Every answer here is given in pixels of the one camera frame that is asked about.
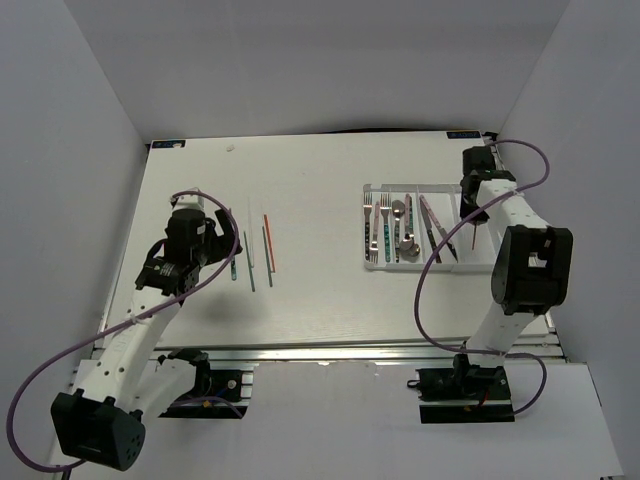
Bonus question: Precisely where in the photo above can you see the white chopstick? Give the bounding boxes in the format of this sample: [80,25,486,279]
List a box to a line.
[246,196,255,267]

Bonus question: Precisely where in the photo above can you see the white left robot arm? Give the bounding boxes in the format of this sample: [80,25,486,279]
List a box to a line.
[51,205,241,471]

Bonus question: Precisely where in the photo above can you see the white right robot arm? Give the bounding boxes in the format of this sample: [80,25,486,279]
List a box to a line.
[451,146,573,399]

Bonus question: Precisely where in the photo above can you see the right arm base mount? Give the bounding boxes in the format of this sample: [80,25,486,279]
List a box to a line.
[406,367,515,424]

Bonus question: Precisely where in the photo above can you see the pink handle knife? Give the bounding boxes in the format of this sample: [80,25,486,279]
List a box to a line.
[419,195,449,239]

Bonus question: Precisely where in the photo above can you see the green handle fork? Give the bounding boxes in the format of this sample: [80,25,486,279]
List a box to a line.
[380,193,391,263]

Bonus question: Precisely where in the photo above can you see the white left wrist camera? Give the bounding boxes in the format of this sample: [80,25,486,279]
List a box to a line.
[169,188,204,217]

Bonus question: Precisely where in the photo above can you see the dark marbled handle fork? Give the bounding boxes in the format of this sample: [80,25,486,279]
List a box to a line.
[363,191,376,263]

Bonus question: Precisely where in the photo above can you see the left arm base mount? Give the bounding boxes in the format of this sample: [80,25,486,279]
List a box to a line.
[157,348,248,420]

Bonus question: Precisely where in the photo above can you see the pink handle spoon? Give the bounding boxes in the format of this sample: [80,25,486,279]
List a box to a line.
[400,193,415,252]

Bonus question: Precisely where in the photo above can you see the dark marbled handle knife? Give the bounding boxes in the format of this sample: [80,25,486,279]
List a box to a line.
[420,196,442,264]

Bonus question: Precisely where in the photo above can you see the white cutlery tray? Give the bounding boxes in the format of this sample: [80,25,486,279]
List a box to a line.
[362,183,500,274]

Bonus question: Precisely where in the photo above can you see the dark marbled handle spoon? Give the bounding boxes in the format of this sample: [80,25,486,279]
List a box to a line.
[391,200,405,263]

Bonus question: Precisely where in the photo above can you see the teal chopstick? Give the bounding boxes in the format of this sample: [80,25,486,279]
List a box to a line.
[243,231,256,293]
[261,225,273,288]

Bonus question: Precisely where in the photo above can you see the green handle spoon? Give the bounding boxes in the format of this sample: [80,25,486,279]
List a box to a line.
[400,234,420,261]

